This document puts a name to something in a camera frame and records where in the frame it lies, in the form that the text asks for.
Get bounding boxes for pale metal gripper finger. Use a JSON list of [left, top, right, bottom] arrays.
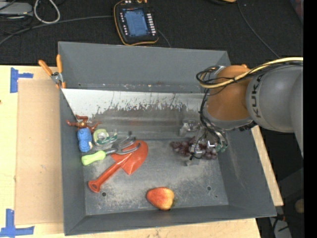
[[185, 145, 202, 167], [179, 119, 201, 137]]

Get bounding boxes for purple toy grapes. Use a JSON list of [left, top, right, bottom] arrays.
[[169, 136, 219, 161]]

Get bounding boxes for grey metal bin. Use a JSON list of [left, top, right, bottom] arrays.
[[57, 41, 278, 236]]

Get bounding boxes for red and yellow toy strawberry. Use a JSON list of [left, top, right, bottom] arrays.
[[146, 186, 175, 211]]

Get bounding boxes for red toy shovel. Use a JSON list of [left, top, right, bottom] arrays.
[[88, 139, 149, 193]]

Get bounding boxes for clear tape dispenser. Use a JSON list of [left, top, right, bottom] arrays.
[[92, 128, 118, 148]]

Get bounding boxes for blue knitted toy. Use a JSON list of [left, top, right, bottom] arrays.
[[77, 127, 94, 153]]

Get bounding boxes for red-brown toy insect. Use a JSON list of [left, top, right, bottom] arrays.
[[66, 115, 102, 134]]

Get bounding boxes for brown cardboard board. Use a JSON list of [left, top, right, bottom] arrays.
[[14, 78, 64, 226]]

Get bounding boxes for green-handled garden fork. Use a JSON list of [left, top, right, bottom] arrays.
[[81, 134, 141, 167]]

